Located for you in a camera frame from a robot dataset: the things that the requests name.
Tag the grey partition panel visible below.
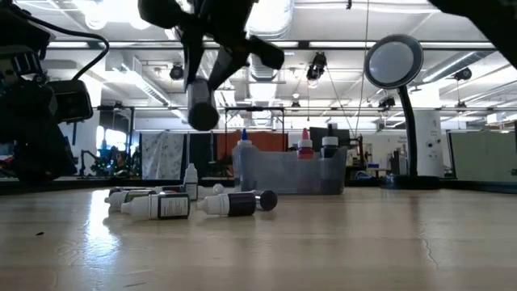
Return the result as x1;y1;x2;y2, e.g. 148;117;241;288
447;129;517;183

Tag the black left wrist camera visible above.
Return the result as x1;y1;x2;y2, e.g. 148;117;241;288
47;79;95;124

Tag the black ceiling spotlight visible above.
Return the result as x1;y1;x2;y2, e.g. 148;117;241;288
305;51;328;82
168;63;186;81
377;95;397;111
452;66;473;82

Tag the black gooseneck desk lamp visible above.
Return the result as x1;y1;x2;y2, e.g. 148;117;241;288
363;33;442;191

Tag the black aluminium table frame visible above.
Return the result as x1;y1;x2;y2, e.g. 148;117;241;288
0;176;517;197

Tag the white ceiling air duct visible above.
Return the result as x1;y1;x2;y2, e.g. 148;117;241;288
245;0;296;82

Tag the grey translucent plastic bin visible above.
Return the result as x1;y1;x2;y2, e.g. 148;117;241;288
232;145;349;196

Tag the person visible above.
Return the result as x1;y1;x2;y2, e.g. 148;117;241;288
114;151;129;175

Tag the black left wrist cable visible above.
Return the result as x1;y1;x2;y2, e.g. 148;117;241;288
10;3;111;82

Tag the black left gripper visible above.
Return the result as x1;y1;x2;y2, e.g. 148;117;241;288
7;116;78;184

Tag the large red-capped colouring bottle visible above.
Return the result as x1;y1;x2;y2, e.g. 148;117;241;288
296;128;315;193

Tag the small white-capped dropper bottle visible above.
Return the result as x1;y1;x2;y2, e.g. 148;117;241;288
183;162;200;202
103;188;159;214
120;192;191;221
197;183;225;200

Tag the white round pillar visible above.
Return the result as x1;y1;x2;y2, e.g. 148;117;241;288
414;108;444;179

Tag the large blue-capped colouring bottle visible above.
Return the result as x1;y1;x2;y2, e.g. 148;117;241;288
236;128;254;191

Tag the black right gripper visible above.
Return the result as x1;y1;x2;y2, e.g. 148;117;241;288
137;0;286;92

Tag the large black-capped colouring bottle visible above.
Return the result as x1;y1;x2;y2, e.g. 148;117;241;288
321;124;340;193

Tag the black monitor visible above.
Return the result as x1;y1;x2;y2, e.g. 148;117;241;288
309;126;352;151

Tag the small black dropper bottle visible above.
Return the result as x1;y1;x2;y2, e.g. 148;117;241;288
255;189;280;213
195;191;258;217

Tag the orange partition panel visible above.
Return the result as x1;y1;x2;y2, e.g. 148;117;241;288
216;131;288;154

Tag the white patterned curtain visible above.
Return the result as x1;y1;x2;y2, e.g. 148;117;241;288
140;132;186;180

